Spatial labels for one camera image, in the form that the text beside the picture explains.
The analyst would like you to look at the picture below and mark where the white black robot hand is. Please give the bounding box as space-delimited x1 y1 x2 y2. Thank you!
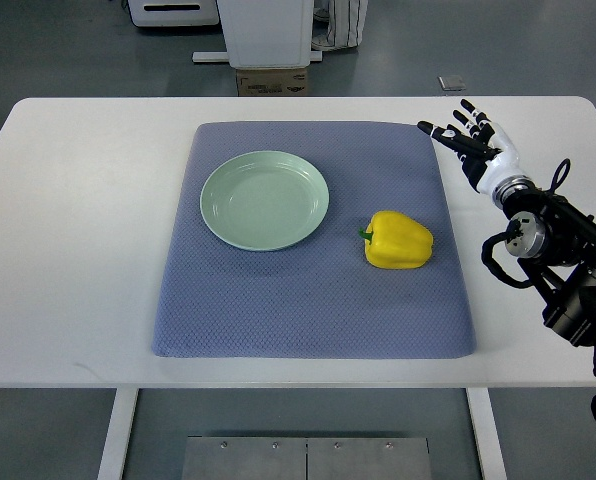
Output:
417 99 524 197

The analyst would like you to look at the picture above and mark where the yellow bell pepper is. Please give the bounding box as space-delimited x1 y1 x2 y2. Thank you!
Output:
359 210 434 269

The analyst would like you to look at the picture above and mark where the grey floor outlet plate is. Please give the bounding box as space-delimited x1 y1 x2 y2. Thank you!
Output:
437 75 467 92

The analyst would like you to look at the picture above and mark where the light green plate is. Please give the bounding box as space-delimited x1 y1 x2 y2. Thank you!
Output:
199 151 330 251

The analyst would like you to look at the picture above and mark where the striped fabric bag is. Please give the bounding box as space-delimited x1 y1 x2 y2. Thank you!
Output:
311 0 368 51

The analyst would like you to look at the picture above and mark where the cardboard box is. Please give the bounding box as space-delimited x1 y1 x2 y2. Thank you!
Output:
236 68 309 97

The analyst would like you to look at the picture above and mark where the blue-grey quilted mat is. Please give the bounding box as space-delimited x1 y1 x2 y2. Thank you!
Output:
152 121 476 359

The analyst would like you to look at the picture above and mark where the right white table leg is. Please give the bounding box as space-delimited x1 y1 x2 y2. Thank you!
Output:
466 387 508 480

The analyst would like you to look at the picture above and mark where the white table leg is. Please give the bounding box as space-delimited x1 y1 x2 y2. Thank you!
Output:
97 387 139 480
466 387 508 480

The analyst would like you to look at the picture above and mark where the white appliance with slot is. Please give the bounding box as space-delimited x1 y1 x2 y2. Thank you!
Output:
127 0 220 28

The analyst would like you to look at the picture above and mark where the left white table leg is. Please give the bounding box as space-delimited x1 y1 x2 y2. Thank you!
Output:
97 387 139 480

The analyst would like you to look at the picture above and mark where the white pedestal column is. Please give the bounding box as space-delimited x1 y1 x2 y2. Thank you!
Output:
192 0 323 70

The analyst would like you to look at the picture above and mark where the metal base plate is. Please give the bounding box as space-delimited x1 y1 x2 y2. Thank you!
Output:
182 437 432 479

